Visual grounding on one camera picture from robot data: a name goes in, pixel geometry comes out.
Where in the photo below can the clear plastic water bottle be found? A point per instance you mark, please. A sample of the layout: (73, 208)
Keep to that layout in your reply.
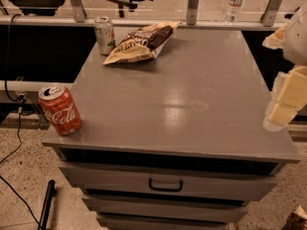
(233, 10)

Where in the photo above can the black drawer handle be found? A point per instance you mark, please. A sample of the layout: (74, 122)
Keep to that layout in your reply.
(165, 187)

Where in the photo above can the brown white chip bag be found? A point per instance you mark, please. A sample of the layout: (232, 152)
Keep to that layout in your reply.
(142, 44)

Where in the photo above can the grey drawer cabinet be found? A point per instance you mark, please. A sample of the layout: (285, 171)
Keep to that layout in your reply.
(194, 114)

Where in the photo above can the brown object on floor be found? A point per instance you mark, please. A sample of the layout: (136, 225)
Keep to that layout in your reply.
(297, 220)

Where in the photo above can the red Coca-Cola can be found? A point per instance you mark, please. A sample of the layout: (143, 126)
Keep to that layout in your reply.
(59, 108)

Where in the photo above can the silver green 7up can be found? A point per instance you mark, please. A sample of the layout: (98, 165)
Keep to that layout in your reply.
(105, 37)

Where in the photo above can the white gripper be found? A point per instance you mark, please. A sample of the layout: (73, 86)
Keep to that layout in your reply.
(296, 39)

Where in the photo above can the black pole on floor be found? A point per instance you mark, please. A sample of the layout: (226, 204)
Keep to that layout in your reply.
(50, 193)

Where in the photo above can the metal glass railing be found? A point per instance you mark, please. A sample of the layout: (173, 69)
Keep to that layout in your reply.
(210, 14)

